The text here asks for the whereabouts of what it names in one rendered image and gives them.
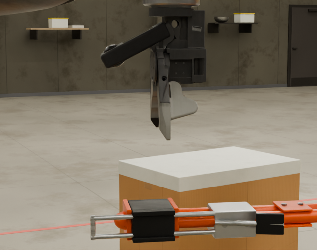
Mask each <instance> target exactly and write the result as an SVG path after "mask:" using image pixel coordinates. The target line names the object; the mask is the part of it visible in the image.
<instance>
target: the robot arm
mask: <svg viewBox="0 0 317 250"><path fill-rule="evenodd" d="M72 1H75V0H0V16H3V15H10V14H18V13H25V12H33V11H38V10H43V9H49V8H52V7H55V6H60V5H64V4H68V3H70V2H72ZM143 5H144V6H151V8H149V17H162V22H160V23H158V24H156V25H154V26H152V27H150V28H148V29H146V30H145V31H143V32H141V33H139V34H137V35H135V36H133V37H131V38H129V39H127V40H125V41H123V42H122V43H120V44H112V45H109V46H107V47H106V48H105V50H104V51H103V52H102V53H101V54H100V57H101V60H102V62H103V64H104V66H105V67H106V68H112V67H119V66H121V65H123V63H124V62H125V61H126V60H127V59H128V58H130V57H132V56H134V55H136V54H138V53H140V52H142V51H144V50H146V49H147V48H150V50H151V53H150V77H151V81H150V119H151V121H152V123H153V124H154V126H155V127H159V129H160V131H161V132H162V134H163V135H164V137H165V138H166V140H171V120H174V119H177V118H180V117H184V116H187V115H191V114H194V113H195V112H196V111H197V109H198V105H197V102H196V101H194V100H192V99H189V98H187V97H185V95H184V94H182V88H181V85H180V84H193V83H203V82H206V65H207V49H205V10H194V9H193V8H191V7H192V6H199V5H200V0H143ZM174 20H175V21H176V22H177V26H176V27H175V28H174V27H173V26H172V22H173V21H174ZM178 82H180V84H179V83H178Z"/></svg>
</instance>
